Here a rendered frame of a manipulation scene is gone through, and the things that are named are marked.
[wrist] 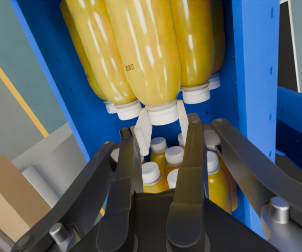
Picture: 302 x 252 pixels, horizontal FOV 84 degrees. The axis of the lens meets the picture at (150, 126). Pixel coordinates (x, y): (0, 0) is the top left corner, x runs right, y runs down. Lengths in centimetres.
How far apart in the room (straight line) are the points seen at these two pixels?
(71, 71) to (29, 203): 41
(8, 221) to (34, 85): 129
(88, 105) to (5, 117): 177
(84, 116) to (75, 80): 6
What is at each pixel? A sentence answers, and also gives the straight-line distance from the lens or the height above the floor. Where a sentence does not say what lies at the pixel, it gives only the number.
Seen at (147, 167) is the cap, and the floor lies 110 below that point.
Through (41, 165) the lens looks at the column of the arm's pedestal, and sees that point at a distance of 66.
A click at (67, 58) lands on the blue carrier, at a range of 32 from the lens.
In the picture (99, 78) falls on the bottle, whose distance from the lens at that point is 24.
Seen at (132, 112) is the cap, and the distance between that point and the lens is 25.
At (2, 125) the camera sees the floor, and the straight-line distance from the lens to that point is 214.
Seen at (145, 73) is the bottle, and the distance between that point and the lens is 18.
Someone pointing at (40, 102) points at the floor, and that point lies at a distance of 177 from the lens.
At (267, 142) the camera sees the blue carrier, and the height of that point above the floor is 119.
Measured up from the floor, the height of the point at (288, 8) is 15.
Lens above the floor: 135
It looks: 66 degrees down
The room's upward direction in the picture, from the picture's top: 168 degrees counter-clockwise
